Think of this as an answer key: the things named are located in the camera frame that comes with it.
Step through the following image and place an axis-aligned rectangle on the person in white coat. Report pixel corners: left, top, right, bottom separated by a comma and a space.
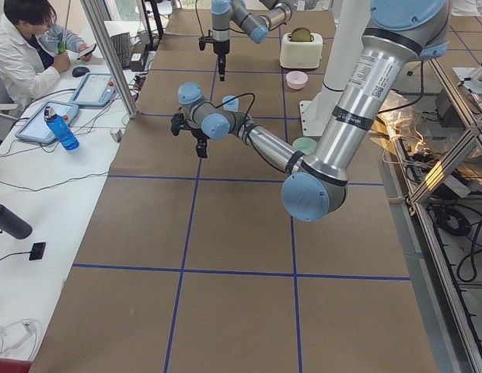
0, 1, 92, 111

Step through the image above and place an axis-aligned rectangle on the cream toaster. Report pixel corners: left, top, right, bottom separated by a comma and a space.
279, 33, 323, 69

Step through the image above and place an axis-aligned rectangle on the green bowl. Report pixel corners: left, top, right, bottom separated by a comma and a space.
292, 137, 318, 155

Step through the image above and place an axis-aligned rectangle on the bread slice in toaster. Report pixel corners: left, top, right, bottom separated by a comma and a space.
290, 27, 313, 43

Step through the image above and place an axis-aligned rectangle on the aluminium frame post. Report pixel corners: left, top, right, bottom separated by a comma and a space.
80, 0, 138, 119

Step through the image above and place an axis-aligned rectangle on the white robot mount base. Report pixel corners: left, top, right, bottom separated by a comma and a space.
299, 0, 371, 137

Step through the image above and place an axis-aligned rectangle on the pink bowl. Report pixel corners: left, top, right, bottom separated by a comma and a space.
285, 71, 308, 90

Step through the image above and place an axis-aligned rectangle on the dark grey thermos bottle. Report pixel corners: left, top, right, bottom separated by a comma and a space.
0, 204, 33, 239

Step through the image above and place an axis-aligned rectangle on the blue water bottle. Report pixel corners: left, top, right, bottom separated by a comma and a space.
44, 106, 79, 151

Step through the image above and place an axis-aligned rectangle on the far teach pendant tablet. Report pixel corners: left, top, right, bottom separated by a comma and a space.
70, 73, 116, 107

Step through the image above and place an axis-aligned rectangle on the teach pendant tablet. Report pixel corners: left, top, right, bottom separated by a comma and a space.
70, 73, 116, 107
16, 100, 79, 145

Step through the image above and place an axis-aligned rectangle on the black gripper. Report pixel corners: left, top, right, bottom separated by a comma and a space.
189, 127, 209, 158
213, 39, 230, 81

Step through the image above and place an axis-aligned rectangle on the near teach pendant tablet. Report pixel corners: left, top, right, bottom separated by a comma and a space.
16, 100, 79, 145

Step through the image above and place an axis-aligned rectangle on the small black square device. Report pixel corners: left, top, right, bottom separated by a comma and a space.
29, 242, 46, 261

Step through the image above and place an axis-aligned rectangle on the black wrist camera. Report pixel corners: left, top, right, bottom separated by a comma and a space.
170, 112, 189, 136
198, 36, 215, 51

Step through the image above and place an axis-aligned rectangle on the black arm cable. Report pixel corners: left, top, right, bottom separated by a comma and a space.
215, 92, 296, 168
194, 0, 213, 40

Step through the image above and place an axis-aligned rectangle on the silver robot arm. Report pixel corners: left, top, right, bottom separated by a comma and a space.
171, 1, 450, 221
205, 0, 295, 82

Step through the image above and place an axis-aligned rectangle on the black keyboard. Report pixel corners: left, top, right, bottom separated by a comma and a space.
110, 32, 131, 69

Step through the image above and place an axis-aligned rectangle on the black computer mouse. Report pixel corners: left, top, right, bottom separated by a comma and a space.
72, 66, 90, 78

